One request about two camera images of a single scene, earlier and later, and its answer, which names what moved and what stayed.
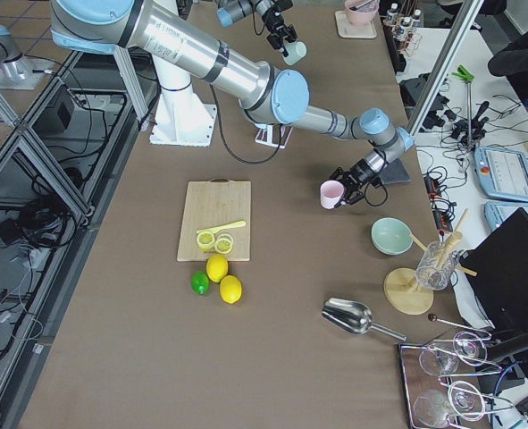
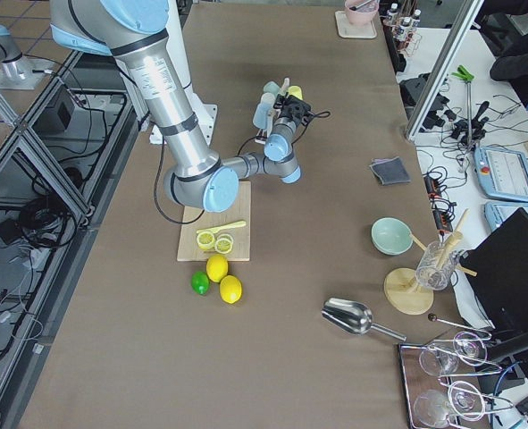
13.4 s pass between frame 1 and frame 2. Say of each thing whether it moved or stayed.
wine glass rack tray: stayed
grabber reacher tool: stayed
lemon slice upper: stayed
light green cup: moved
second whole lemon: stayed
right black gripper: moved
